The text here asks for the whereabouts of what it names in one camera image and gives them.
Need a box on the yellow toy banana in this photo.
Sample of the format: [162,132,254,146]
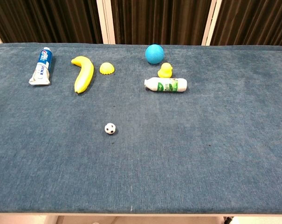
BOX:
[71,56,95,94]

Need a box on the dark brown curtain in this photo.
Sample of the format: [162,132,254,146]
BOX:
[0,0,282,47]

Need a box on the yellow half-dome shell toy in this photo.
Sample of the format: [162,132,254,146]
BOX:
[99,62,116,76]

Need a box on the small soccer ball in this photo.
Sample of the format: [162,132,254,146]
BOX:
[104,123,117,135]

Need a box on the blue table cloth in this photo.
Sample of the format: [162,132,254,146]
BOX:
[0,42,282,214]

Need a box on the blue ball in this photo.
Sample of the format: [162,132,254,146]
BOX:
[145,44,165,65]

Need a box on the toothpaste tube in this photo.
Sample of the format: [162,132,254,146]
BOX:
[28,47,53,86]

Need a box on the white green-labelled bottle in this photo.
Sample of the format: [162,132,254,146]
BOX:
[144,77,188,93]

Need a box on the yellow rubber duck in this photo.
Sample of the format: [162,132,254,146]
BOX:
[157,62,173,78]

